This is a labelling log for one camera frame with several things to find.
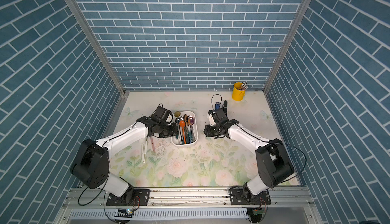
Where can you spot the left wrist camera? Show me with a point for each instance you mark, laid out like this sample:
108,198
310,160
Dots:
162,115

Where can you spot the rainbow iridescent spoon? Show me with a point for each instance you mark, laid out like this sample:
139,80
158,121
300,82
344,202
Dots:
191,122

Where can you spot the white plastic spoon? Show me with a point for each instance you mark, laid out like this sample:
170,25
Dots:
143,152

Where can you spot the pink handled spoon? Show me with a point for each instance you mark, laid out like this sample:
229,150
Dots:
152,144

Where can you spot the white plastic storage box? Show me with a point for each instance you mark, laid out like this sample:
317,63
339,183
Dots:
177,140

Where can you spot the pens in cup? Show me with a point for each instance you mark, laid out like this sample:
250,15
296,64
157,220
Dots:
243,86

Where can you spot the black stapler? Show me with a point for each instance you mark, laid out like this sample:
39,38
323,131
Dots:
225,107

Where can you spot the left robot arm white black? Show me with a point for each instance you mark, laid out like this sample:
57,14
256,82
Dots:
92,164

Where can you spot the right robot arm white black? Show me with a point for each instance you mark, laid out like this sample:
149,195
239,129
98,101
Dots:
273,162

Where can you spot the orange plastic spoon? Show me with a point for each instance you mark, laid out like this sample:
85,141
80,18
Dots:
182,126

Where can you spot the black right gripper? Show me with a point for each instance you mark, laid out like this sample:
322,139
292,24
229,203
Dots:
208,133

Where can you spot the yellow pen cup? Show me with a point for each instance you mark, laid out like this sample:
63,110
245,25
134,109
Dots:
237,95

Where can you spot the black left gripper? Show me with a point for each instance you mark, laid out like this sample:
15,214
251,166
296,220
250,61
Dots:
173,132

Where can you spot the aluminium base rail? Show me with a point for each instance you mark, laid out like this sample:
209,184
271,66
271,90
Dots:
153,197

